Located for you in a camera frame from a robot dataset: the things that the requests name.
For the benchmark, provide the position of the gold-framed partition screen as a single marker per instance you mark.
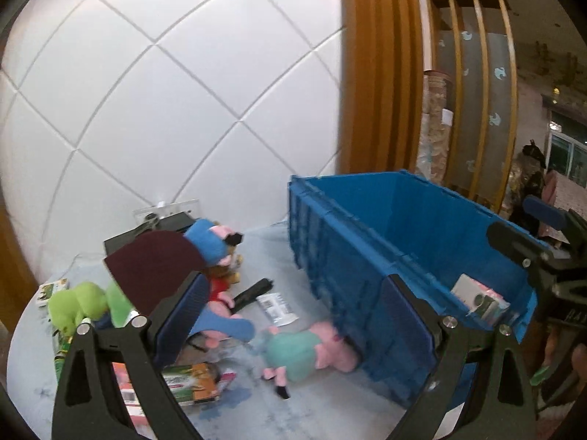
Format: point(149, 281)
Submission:
point(477, 101)

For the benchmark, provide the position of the pink floral tissue pack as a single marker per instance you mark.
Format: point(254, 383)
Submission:
point(126, 385)

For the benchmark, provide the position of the green cloth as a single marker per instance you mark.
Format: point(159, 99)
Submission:
point(120, 305)

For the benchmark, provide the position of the large pink pig plush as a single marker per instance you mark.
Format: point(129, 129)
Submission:
point(298, 353)

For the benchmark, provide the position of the clear acrylic stand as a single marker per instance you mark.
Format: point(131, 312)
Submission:
point(169, 208)

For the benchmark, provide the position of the rolled patterned carpets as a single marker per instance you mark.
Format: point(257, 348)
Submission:
point(433, 123)

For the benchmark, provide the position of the white round desktop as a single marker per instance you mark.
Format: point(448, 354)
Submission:
point(257, 417)

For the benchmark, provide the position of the maroon cloth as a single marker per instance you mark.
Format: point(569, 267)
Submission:
point(146, 266)

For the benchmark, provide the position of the brown plush toy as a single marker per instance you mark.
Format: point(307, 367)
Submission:
point(224, 270)

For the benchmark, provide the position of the white pink carton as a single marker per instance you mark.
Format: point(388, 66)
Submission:
point(479, 300)

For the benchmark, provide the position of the glass window frame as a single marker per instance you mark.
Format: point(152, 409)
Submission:
point(568, 149)

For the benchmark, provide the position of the pig plush blue dress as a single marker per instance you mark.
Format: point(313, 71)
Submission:
point(224, 327)

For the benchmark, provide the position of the brown bottle green label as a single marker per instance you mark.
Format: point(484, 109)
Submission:
point(62, 357)

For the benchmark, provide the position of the blue pink plush black tips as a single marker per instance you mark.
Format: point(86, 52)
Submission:
point(208, 238)

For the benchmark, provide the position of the clothes rack with pink cloth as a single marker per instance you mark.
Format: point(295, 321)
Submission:
point(550, 188)

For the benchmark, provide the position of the small white green card box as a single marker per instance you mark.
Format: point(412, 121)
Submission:
point(51, 292)

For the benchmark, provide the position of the wooden slatted panel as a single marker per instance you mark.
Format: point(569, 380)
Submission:
point(380, 68)

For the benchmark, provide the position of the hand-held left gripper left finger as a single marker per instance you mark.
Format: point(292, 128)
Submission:
point(183, 321)

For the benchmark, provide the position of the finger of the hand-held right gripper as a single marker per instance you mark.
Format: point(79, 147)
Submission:
point(513, 240)
point(543, 208)

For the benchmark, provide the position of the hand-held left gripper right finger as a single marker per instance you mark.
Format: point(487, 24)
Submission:
point(403, 316)

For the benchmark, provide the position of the red orange plush toy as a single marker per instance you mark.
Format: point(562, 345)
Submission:
point(220, 293)

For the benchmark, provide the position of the blue plastic crate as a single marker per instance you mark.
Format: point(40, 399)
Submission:
point(367, 220)

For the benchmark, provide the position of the black horse figure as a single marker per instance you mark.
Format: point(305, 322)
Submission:
point(534, 153)

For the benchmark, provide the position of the green printed box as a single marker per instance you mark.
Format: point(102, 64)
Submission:
point(192, 382)

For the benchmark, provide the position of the pink white box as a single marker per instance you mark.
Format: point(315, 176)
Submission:
point(227, 380)

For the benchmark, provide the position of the green plush toy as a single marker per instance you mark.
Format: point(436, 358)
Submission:
point(75, 305)

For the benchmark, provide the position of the person's right hand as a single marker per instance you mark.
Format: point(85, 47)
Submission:
point(578, 360)

